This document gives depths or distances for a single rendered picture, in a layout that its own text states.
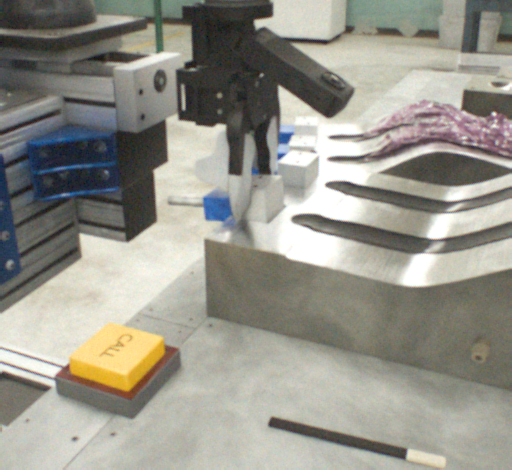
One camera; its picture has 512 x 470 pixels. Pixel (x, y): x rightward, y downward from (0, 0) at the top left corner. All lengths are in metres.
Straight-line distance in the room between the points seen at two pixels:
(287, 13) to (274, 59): 6.73
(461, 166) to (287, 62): 0.38
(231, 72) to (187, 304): 0.25
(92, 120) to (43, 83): 0.09
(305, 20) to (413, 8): 1.33
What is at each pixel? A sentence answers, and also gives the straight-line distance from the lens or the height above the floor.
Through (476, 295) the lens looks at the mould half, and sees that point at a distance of 0.58.
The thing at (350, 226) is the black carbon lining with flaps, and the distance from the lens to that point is 0.69.
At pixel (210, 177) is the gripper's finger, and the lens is 0.67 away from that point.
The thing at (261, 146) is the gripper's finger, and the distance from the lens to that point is 0.70.
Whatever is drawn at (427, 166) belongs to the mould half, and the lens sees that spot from 0.92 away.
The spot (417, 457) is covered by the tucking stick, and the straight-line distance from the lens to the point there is 0.54.
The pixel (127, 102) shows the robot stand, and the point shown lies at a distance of 0.94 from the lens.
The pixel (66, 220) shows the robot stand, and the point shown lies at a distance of 1.05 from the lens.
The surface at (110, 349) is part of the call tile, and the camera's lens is 0.59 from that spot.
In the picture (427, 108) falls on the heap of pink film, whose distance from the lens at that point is 1.05.
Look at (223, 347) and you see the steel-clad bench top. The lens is 0.64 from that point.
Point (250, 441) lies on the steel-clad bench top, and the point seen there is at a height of 0.80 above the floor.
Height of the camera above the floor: 1.17
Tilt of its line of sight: 24 degrees down
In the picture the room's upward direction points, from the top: straight up
